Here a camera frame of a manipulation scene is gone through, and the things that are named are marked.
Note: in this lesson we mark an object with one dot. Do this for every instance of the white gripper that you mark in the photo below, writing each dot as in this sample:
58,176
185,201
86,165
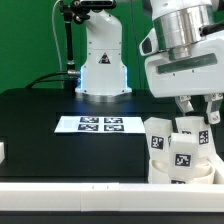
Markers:
200,74

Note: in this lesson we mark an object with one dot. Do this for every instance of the white round stool seat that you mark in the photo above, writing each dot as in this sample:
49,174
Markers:
158,174

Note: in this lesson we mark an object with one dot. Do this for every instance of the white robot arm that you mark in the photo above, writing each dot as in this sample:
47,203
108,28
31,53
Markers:
184,53

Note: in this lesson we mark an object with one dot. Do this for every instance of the white right fence bar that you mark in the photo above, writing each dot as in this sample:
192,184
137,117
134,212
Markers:
219,174

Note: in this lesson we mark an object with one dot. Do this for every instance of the white fence bar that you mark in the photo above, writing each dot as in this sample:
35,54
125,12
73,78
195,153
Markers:
116,197
219,174

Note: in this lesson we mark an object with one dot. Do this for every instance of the white front fence bar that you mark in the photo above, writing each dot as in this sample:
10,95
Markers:
116,197

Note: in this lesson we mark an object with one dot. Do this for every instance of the white sheet with markers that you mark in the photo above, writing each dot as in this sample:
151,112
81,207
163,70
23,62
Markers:
99,124

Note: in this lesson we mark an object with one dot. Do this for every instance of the white left fence block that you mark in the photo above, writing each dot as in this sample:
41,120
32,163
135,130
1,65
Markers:
2,152

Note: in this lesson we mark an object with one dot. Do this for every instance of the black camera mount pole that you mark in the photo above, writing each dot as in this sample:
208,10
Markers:
78,11

